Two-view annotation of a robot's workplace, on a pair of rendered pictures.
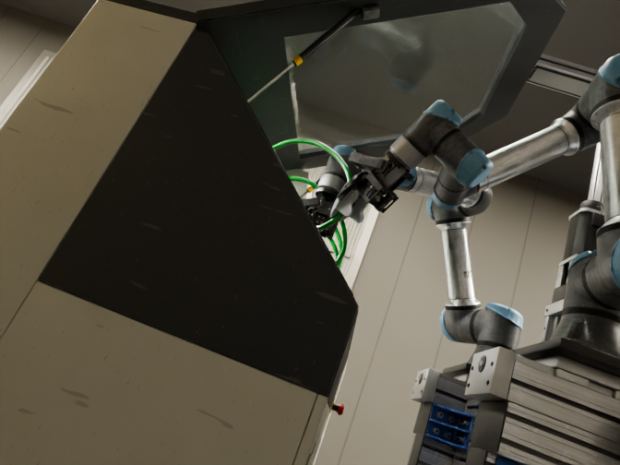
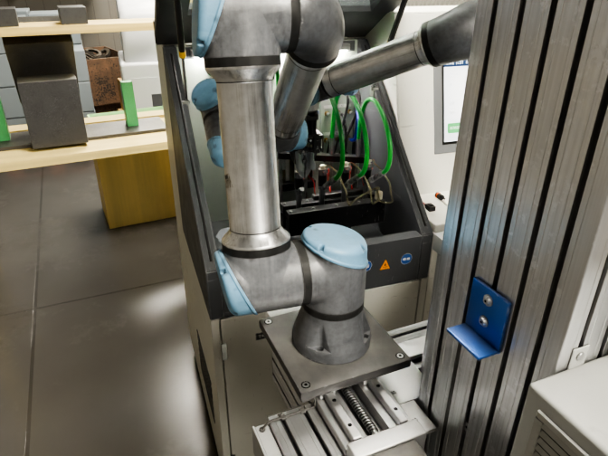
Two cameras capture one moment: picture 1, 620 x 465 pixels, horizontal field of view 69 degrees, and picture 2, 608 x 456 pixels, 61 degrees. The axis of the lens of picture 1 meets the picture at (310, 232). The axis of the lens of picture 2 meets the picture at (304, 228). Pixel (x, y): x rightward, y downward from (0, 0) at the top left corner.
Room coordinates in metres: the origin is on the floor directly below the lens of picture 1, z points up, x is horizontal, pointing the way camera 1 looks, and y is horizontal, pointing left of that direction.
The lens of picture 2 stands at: (0.41, -1.27, 1.69)
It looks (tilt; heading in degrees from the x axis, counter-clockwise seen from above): 27 degrees down; 60
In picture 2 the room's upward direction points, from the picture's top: straight up
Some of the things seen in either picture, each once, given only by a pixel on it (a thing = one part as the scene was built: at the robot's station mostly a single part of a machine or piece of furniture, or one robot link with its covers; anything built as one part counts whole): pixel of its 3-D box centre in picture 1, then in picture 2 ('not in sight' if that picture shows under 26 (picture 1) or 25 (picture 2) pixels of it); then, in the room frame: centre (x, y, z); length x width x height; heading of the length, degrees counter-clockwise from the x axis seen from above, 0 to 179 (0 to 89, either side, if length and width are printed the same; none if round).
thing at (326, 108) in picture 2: not in sight; (338, 111); (1.45, 0.27, 1.20); 0.13 x 0.03 x 0.31; 169
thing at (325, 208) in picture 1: (323, 213); (307, 131); (1.15, -0.01, 1.25); 0.09 x 0.08 x 0.12; 79
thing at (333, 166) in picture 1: (340, 166); not in sight; (1.15, -0.01, 1.41); 0.09 x 0.08 x 0.11; 117
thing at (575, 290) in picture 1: (599, 287); (330, 265); (0.85, -0.61, 1.20); 0.13 x 0.12 x 0.14; 167
